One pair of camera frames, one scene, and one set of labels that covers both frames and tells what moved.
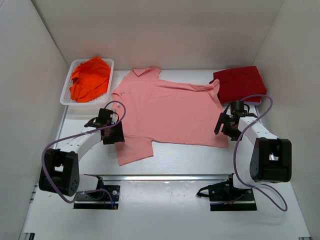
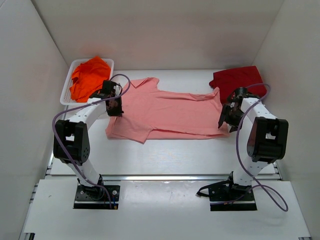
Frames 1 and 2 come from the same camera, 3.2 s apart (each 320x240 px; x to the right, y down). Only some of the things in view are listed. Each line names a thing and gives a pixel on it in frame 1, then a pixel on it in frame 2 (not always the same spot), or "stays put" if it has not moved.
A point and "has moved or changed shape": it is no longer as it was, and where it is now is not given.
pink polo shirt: [153, 110] has moved or changed shape
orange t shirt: [89, 79] stays put
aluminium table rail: [213, 177] stays put
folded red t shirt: [236, 84] stays put
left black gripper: [118, 136] to [118, 112]
